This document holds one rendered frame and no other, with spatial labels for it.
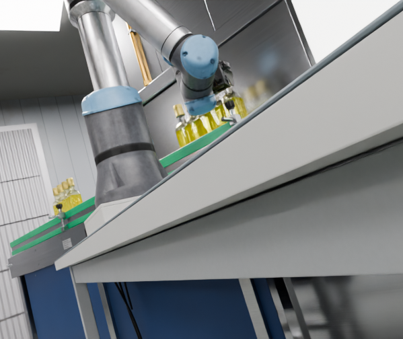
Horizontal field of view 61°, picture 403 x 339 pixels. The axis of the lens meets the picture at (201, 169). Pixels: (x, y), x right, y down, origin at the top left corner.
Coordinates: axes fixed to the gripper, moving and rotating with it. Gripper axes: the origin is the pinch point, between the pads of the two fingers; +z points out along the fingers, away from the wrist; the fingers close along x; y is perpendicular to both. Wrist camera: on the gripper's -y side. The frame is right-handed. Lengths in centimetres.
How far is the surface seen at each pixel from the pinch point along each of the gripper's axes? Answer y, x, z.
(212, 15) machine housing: -31.9, -0.5, 16.0
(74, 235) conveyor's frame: 31, -91, 10
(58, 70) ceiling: -162, -213, 162
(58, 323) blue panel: 68, -128, 23
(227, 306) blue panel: 69, -20, -8
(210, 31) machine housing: -26.7, -3.3, 16.8
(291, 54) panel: 0.6, 21.9, 6.4
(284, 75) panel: 5.6, 17.6, 7.6
